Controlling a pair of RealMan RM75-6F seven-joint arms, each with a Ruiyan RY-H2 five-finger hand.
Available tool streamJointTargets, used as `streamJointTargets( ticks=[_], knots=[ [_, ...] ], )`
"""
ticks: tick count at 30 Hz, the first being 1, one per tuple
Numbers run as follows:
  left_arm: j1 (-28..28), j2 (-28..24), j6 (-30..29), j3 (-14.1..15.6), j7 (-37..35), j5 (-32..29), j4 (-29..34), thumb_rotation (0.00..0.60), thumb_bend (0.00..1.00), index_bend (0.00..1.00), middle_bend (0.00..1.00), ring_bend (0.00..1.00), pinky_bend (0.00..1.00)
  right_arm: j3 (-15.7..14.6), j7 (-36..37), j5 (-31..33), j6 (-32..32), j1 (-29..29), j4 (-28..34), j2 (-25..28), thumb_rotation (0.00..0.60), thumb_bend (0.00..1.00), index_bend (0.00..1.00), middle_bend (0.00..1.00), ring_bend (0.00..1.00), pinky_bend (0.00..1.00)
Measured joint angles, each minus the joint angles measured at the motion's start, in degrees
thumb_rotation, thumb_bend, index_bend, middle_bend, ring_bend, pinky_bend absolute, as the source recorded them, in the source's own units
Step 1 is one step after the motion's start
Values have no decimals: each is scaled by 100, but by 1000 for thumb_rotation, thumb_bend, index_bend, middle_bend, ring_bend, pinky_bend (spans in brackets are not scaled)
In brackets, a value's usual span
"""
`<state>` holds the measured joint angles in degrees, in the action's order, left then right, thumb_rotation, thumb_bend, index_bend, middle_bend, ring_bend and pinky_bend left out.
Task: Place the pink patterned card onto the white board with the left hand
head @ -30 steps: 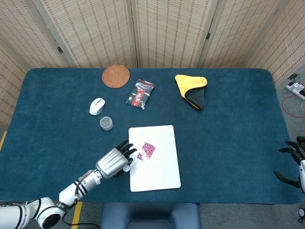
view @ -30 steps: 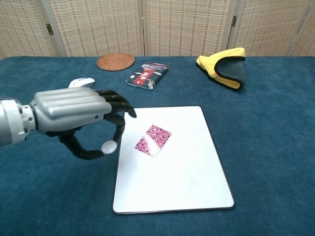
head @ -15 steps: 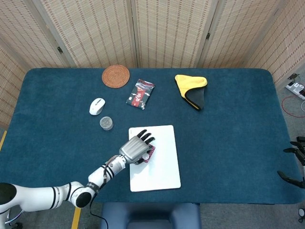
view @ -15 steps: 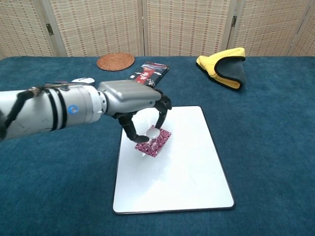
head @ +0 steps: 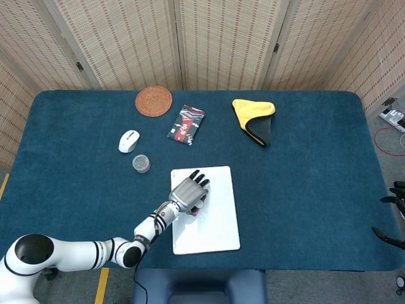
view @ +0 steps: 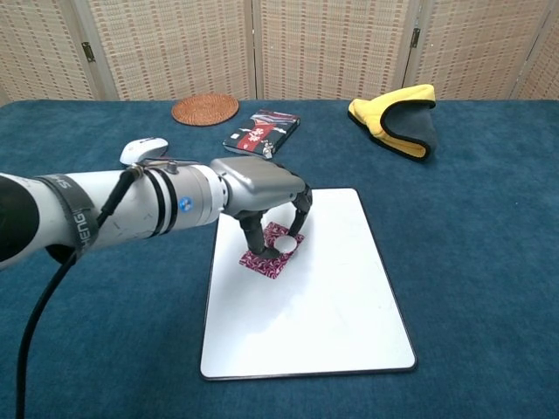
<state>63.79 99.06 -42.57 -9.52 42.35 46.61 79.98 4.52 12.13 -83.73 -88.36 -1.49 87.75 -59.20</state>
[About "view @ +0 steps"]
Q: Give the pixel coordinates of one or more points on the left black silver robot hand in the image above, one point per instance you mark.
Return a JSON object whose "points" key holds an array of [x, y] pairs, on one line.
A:
{"points": [[257, 183]]}

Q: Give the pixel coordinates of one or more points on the small white disc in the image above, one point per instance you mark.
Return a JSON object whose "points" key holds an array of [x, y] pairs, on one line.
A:
{"points": [[288, 244]]}

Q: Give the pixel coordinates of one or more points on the pink patterned card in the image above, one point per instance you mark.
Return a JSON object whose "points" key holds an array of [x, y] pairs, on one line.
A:
{"points": [[262, 267]]}

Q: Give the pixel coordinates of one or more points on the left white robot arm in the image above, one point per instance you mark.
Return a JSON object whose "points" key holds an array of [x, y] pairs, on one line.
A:
{"points": [[131, 205]]}

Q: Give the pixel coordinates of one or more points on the round woven rattan coaster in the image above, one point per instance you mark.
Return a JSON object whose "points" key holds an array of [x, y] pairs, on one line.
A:
{"points": [[205, 110]]}

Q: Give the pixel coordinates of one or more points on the white rectangular board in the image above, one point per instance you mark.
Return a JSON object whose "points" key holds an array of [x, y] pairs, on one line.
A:
{"points": [[305, 314]]}

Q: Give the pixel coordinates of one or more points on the black red printed packet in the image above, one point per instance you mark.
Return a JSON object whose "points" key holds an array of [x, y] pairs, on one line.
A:
{"points": [[262, 131]]}

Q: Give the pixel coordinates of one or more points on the white computer mouse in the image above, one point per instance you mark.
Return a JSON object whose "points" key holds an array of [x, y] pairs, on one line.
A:
{"points": [[140, 150]]}

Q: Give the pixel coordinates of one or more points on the yellow grey folded cloth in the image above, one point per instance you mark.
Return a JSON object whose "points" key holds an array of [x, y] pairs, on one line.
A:
{"points": [[375, 115]]}

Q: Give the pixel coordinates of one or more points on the bamboo folding screen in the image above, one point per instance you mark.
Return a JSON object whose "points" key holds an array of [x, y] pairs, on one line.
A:
{"points": [[332, 48]]}

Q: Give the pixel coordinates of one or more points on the black metal screen hinge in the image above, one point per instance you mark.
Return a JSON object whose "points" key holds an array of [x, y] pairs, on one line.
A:
{"points": [[89, 51], [416, 37]]}

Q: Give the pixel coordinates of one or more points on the blue table cover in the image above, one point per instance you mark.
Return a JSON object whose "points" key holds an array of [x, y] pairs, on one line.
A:
{"points": [[480, 262]]}

